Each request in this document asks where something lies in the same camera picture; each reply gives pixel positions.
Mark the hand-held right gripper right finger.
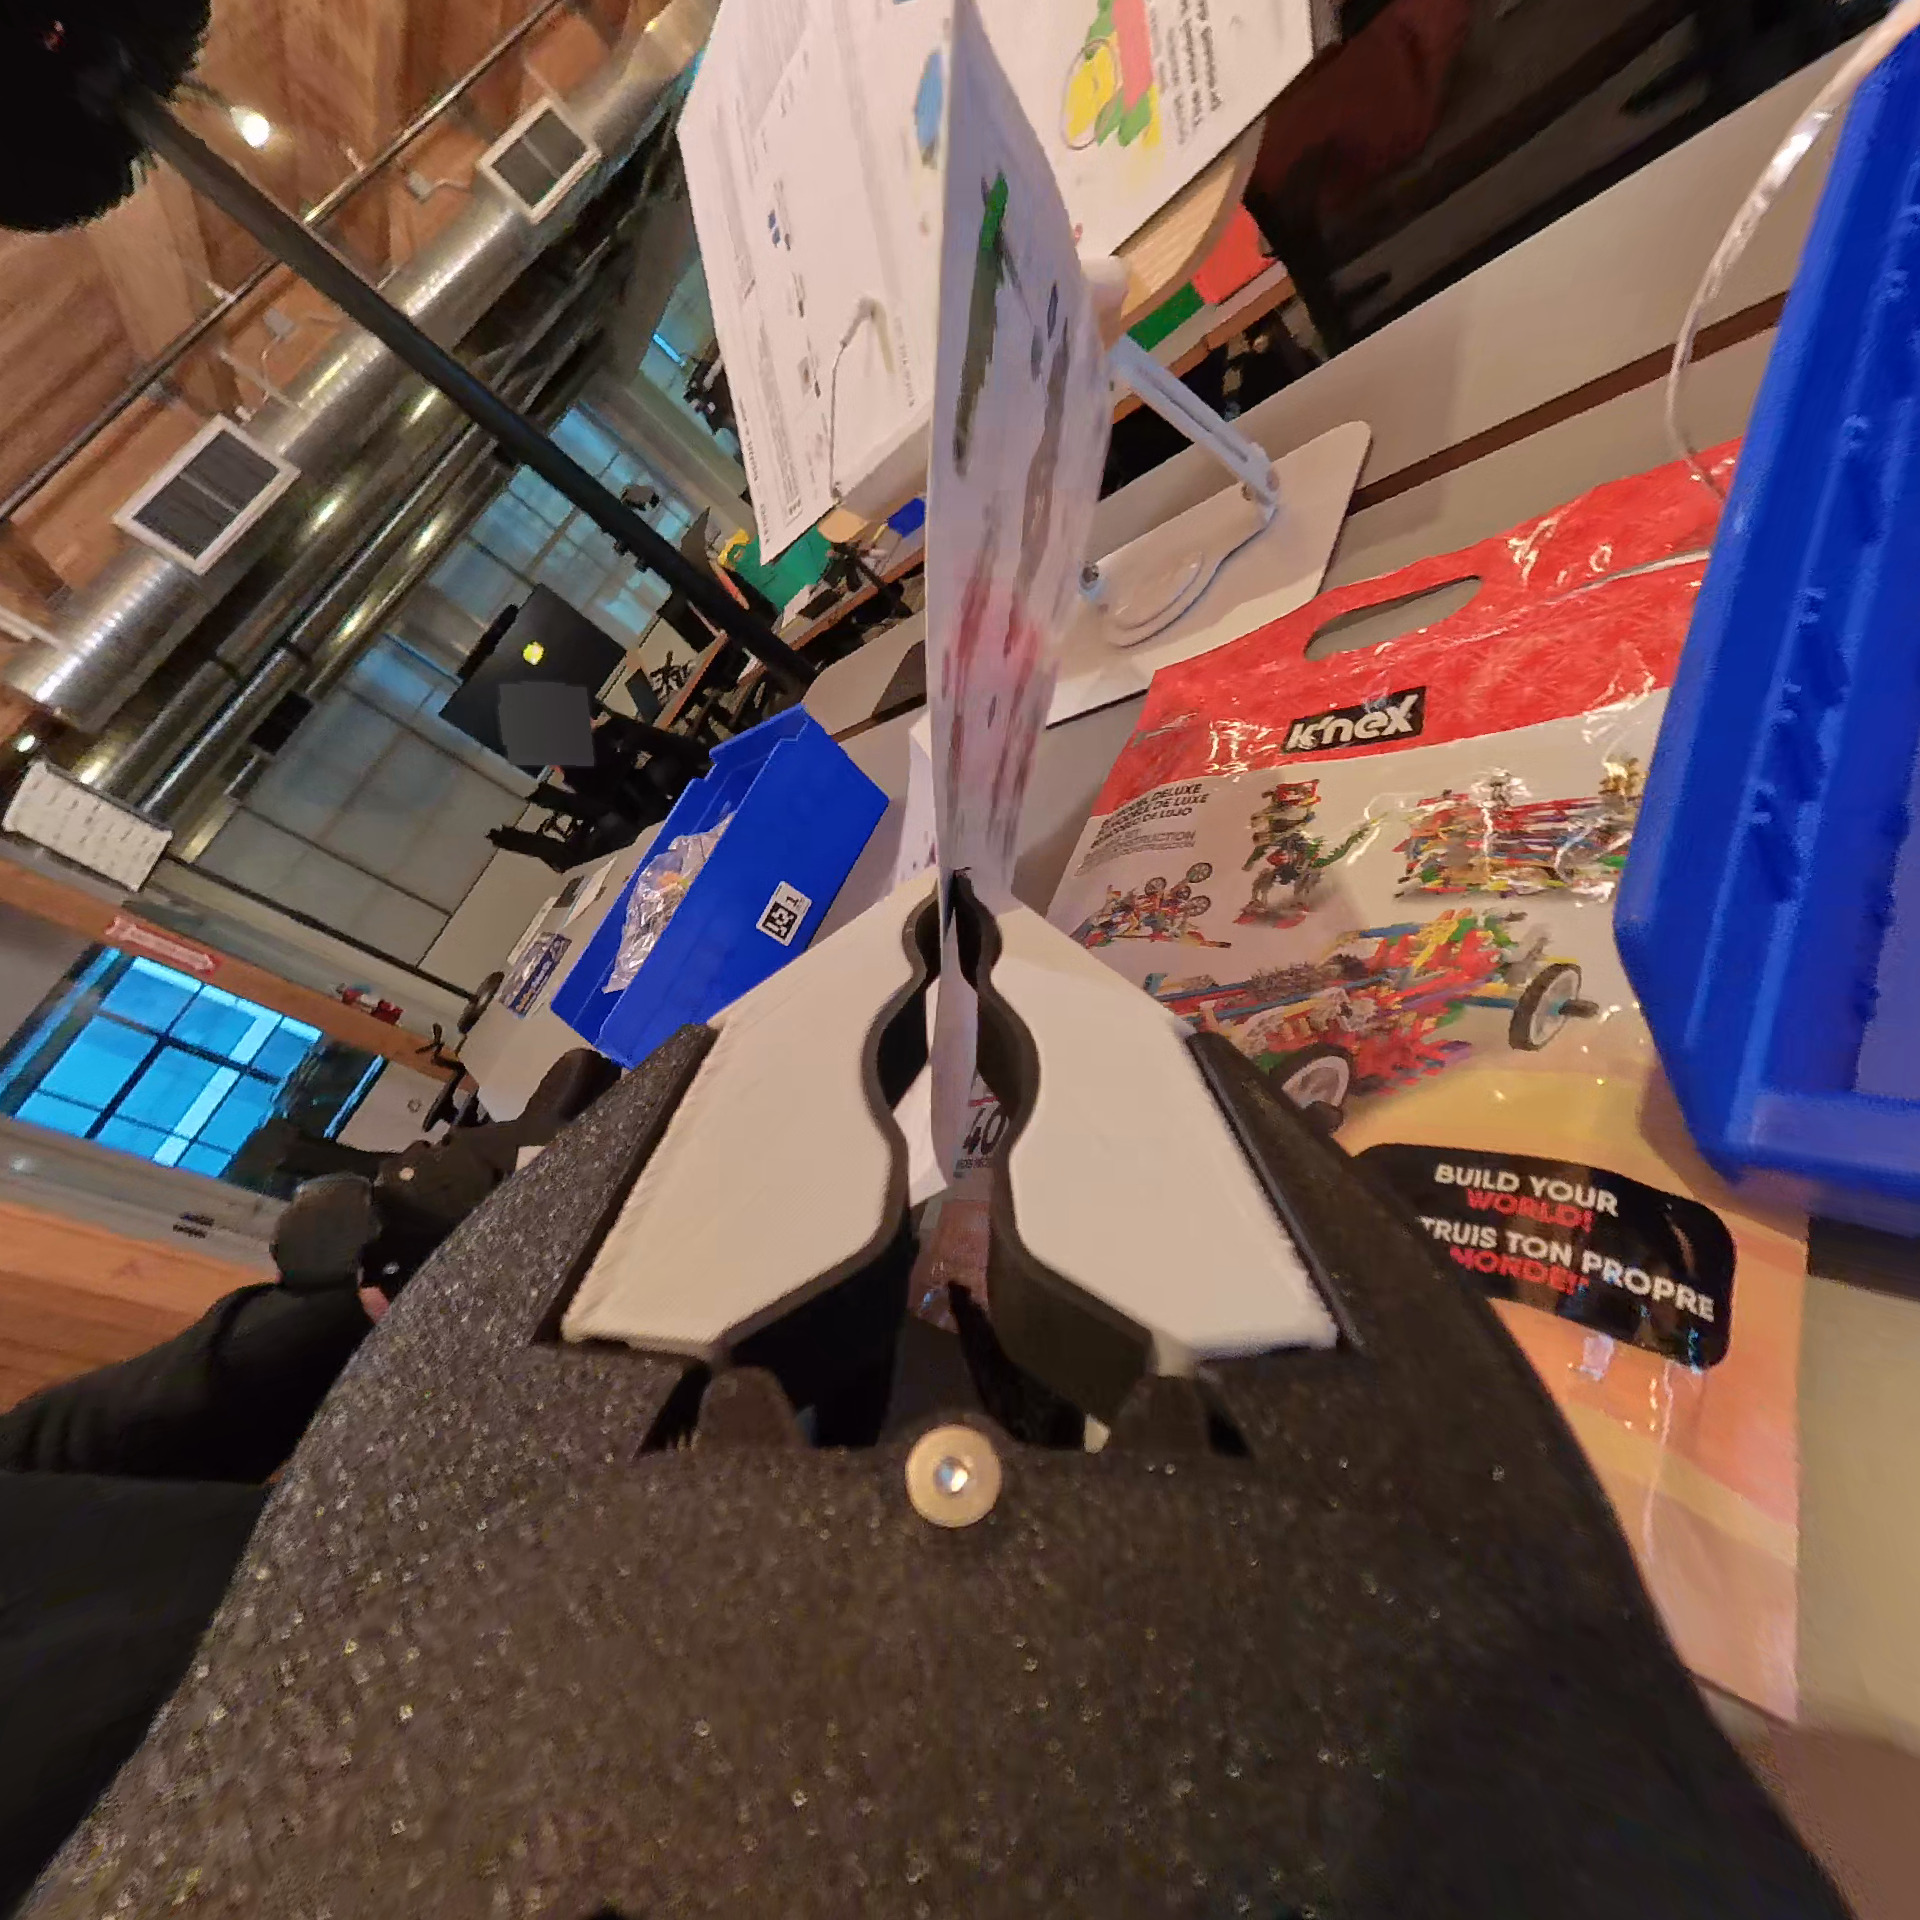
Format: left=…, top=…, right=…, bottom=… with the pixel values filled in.
left=953, top=879, right=1340, bottom=1427

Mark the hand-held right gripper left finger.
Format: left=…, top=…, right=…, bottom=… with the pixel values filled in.
left=560, top=873, right=955, bottom=1425

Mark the toy instruction sheet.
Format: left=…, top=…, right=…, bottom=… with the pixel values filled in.
left=921, top=0, right=1120, bottom=1216

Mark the person's left forearm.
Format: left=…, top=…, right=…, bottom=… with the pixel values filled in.
left=0, top=1282, right=378, bottom=1488

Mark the clear bag of toy parts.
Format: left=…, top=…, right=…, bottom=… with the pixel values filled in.
left=609, top=809, right=737, bottom=993

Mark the blue-lit paned window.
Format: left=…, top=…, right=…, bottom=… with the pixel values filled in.
left=0, top=944, right=384, bottom=1186

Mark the orange toy set bag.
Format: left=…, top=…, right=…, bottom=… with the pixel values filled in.
left=1043, top=442, right=1801, bottom=1729

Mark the blue plastic bin with tag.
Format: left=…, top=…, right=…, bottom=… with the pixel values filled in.
left=552, top=704, right=891, bottom=1069

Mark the black monitor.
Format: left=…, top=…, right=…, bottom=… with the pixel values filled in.
left=440, top=583, right=628, bottom=771

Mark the white document stand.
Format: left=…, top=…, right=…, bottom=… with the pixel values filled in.
left=1080, top=136, right=1374, bottom=653

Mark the white air vent grille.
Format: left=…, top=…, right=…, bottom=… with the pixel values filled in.
left=478, top=97, right=606, bottom=227
left=112, top=417, right=301, bottom=576

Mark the black metal pole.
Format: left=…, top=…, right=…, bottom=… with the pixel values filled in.
left=128, top=90, right=818, bottom=684

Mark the printed instruction page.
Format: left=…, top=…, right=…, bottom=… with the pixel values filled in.
left=675, top=0, right=1321, bottom=564

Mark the black fuzzy object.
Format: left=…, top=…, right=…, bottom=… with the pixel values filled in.
left=0, top=0, right=212, bottom=233

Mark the red wall sign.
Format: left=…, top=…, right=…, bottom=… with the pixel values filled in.
left=104, top=908, right=224, bottom=980

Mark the silver ventilation duct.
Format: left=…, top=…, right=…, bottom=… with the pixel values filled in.
left=0, top=0, right=723, bottom=737

